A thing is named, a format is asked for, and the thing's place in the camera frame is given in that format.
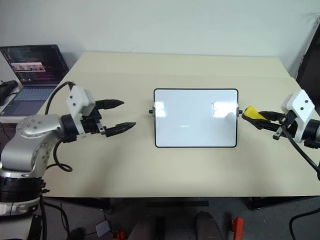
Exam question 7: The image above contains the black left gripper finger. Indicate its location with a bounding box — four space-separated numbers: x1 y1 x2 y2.
104 121 137 138
95 98 125 111

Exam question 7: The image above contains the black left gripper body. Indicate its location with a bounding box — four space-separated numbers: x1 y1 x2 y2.
80 106 108 136

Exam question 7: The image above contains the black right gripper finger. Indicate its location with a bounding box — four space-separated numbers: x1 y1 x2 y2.
258 110 286 122
241 116 279 131

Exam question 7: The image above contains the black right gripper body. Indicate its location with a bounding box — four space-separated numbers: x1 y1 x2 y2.
272 110 300 140

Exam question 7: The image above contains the yellow whiteboard eraser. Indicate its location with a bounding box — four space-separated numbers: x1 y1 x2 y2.
243 105 266 120

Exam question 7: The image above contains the black-framed tabletop whiteboard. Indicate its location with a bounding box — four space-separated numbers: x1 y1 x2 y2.
148 87 243 149

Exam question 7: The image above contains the dark upright panel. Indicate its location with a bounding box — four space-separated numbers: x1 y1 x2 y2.
294 23 320 101

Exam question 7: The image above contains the open laptop computer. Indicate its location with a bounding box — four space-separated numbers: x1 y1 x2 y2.
0 44 70 118

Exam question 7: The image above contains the black handheld device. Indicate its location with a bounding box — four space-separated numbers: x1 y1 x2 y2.
0 79 19 106

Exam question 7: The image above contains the black table crossbar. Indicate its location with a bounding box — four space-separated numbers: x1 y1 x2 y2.
145 199 210 208

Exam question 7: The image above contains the grey foot pedal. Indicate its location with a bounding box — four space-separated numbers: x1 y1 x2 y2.
95 220 113 237

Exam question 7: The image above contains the dark rounded shape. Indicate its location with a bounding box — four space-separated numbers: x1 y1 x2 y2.
194 210 226 240

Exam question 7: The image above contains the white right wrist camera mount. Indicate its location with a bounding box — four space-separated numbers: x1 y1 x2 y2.
280 89 316 144

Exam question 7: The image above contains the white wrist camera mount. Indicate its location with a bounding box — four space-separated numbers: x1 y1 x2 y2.
65 84 97 135
280 89 316 144

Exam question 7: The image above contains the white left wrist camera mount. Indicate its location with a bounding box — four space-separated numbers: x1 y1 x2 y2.
65 84 97 135

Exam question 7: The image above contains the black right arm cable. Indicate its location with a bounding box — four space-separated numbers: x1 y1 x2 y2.
281 124 320 181

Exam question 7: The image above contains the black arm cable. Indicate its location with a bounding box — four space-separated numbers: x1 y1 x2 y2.
281 124 320 181
44 80 76 173

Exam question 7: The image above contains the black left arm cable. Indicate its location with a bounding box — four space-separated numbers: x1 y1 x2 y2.
44 80 76 173

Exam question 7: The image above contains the black floor cable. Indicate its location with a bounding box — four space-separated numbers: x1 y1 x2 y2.
288 206 320 240

